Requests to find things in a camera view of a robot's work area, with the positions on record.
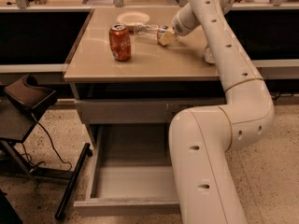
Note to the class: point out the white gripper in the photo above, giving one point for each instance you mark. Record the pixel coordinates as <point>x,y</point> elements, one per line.
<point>178,26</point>

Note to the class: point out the clear plastic water bottle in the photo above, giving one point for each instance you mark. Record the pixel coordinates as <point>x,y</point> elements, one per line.
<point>150,32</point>

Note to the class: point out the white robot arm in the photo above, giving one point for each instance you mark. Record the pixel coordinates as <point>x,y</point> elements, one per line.
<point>199,137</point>

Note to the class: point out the white crumpled plastic bottle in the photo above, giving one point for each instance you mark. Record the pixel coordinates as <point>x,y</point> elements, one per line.
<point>207,56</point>

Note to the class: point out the grey drawer cabinet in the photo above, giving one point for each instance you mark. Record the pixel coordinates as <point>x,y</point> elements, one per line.
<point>153,71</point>

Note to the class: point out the grey middle drawer front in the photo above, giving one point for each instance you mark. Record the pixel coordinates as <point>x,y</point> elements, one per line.
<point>138,110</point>

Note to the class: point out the open grey bottom drawer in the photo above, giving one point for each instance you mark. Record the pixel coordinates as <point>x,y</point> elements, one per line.
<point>131,173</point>

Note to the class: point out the white paper bowl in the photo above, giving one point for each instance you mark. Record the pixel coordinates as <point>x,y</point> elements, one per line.
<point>131,18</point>

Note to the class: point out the orange soda can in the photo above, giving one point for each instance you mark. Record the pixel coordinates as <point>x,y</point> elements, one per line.
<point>120,43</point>

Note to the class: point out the black cart leg bar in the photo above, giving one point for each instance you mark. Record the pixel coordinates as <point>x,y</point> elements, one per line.
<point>85,152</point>

